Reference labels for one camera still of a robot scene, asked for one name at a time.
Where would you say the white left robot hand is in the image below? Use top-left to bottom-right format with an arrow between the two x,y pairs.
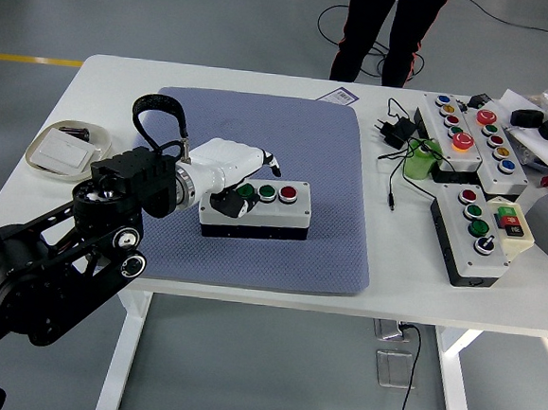
183,134 -> 286,223

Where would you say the four-button control box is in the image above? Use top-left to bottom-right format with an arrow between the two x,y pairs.
196,172 -> 315,246

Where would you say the five-button box with red mushroom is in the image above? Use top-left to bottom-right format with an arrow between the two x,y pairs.
453,105 -> 536,201
408,91 -> 489,187

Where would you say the four-button box with selector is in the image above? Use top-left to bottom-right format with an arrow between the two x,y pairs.
423,182 -> 518,292

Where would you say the blue-grey textured mat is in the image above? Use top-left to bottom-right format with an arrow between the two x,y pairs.
125,83 -> 385,299

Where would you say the purple-edged barcode label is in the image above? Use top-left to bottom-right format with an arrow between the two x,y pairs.
318,84 -> 360,107

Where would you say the dark metal bolt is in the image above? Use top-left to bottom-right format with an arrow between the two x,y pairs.
57,124 -> 92,139

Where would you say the person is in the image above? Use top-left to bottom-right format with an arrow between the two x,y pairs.
328,0 -> 451,92

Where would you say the beige shallow tray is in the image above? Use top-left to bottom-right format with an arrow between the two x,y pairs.
23,116 -> 115,187

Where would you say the green plastic cylinder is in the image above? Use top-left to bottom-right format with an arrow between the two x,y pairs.
401,135 -> 444,184

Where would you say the white table leg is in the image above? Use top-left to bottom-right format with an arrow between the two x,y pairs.
95,286 -> 154,410
428,325 -> 486,410

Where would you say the yellow floor tape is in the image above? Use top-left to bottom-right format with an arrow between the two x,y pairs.
0,52 -> 85,68

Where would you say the silver floor outlet box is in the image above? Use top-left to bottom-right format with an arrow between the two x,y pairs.
371,318 -> 411,343

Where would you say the small black connector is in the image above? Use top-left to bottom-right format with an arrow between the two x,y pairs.
466,91 -> 492,111

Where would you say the silver floor cover plate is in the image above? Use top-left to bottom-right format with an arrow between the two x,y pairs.
373,348 -> 419,391

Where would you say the white wall switch plate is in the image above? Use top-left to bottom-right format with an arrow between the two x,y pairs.
30,126 -> 98,173

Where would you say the black coiled floor cable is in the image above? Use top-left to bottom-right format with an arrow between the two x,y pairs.
312,3 -> 431,83

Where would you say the black power adapter with cord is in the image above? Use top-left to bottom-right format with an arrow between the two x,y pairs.
366,97 -> 464,216

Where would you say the black outlet power cable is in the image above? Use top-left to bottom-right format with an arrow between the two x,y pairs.
393,322 -> 423,410

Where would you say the beige rocker switch box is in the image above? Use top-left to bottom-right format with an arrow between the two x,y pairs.
482,195 -> 539,263

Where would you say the long black floor cable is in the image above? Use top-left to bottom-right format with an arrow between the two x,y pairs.
457,0 -> 548,34

